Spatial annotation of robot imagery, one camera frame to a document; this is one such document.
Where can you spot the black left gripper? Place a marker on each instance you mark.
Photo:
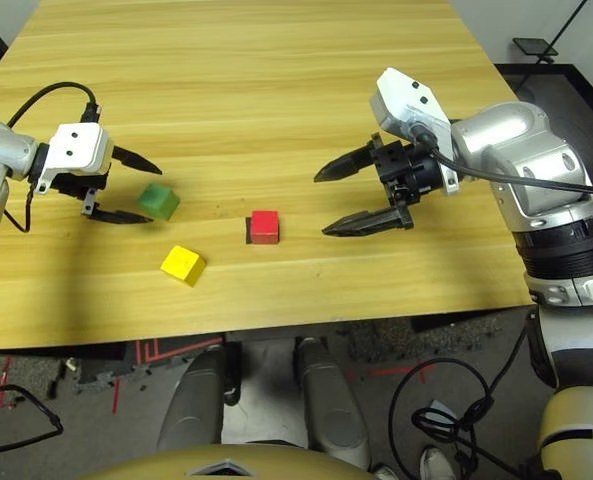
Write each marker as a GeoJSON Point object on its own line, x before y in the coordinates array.
{"type": "Point", "coordinates": [76, 182]}

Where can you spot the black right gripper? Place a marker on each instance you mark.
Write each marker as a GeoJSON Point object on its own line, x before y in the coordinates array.
{"type": "Point", "coordinates": [406, 170]}

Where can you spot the green wooden block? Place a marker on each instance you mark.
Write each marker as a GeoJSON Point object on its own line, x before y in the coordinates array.
{"type": "Point", "coordinates": [156, 200]}

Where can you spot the yellow wooden block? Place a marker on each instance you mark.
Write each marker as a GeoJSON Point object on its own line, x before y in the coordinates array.
{"type": "Point", "coordinates": [178, 262]}

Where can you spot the red wooden block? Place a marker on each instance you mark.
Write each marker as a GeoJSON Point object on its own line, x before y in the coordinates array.
{"type": "Point", "coordinates": [265, 225]}

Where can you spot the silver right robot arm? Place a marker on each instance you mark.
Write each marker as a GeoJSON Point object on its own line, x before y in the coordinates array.
{"type": "Point", "coordinates": [526, 135]}

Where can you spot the black square marker pad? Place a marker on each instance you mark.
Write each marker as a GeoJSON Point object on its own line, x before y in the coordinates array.
{"type": "Point", "coordinates": [248, 235]}

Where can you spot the black foam tile red lines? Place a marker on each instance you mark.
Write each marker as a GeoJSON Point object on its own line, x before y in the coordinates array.
{"type": "Point", "coordinates": [136, 360]}

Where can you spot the red tape strip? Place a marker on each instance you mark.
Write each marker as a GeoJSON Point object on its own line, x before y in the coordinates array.
{"type": "Point", "coordinates": [116, 397]}

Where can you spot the grey robot left leg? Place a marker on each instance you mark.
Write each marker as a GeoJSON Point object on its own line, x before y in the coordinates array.
{"type": "Point", "coordinates": [191, 400]}

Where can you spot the grey paper tag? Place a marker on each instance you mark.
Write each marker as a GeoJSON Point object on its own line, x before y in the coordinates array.
{"type": "Point", "coordinates": [441, 406]}

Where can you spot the black square stand plate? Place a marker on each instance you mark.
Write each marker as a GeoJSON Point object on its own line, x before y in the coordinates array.
{"type": "Point", "coordinates": [535, 46]}

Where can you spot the dark floor mat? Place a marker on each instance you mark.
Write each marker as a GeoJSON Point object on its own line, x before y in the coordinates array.
{"type": "Point", "coordinates": [576, 85]}

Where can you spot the thin black stand pole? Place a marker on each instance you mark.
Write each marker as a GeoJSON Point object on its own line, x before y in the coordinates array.
{"type": "Point", "coordinates": [571, 22]}

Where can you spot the gold robot torso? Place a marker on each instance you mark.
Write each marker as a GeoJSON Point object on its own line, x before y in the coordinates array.
{"type": "Point", "coordinates": [151, 465]}

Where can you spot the white shoe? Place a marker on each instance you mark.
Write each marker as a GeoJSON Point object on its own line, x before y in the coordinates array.
{"type": "Point", "coordinates": [438, 465]}
{"type": "Point", "coordinates": [386, 472]}

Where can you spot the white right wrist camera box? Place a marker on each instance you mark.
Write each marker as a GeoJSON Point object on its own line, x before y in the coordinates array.
{"type": "Point", "coordinates": [401, 95]}

